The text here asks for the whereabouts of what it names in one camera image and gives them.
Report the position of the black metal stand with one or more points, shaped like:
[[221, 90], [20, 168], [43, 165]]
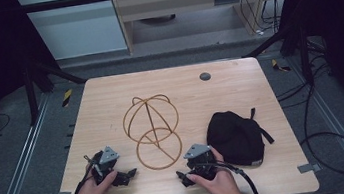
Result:
[[30, 95], [304, 56]]

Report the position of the black cap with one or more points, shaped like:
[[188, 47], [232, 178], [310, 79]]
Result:
[[234, 139]]

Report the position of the grey round table grommet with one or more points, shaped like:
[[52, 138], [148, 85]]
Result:
[[205, 76]]

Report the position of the white cabinet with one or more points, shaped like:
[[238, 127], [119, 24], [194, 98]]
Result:
[[77, 29]]

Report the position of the yellow black striped tape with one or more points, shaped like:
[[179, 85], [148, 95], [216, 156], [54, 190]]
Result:
[[279, 65], [67, 98]]

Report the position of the light wooden desk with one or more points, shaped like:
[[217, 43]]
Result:
[[180, 0]]

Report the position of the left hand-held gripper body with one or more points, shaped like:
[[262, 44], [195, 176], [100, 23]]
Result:
[[105, 163]]

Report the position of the person's right hand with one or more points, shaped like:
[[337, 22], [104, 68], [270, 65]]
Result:
[[220, 184]]

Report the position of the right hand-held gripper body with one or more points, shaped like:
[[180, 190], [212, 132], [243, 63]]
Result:
[[200, 159]]

